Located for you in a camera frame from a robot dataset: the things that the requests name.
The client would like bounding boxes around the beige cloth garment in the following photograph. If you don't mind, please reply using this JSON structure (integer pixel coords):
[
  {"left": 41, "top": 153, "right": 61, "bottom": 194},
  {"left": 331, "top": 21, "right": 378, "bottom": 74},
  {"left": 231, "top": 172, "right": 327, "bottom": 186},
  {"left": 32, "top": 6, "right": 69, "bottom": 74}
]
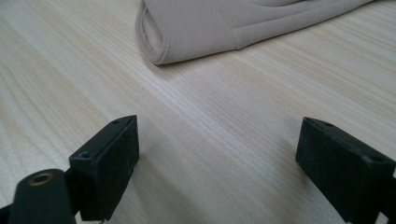
[{"left": 134, "top": 0, "right": 375, "bottom": 66}]

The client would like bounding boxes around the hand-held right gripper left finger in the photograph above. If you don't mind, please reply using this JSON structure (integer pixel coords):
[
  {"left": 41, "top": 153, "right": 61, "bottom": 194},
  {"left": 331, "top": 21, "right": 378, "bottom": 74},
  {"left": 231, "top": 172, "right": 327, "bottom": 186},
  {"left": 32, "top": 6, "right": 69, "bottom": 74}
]
[{"left": 68, "top": 114, "right": 140, "bottom": 222}]

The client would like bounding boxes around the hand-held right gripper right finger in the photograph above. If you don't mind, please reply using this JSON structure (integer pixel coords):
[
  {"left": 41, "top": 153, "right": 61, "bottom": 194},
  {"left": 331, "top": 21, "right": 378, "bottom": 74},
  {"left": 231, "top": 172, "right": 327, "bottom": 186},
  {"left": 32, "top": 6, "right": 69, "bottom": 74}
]
[{"left": 295, "top": 116, "right": 396, "bottom": 224}]

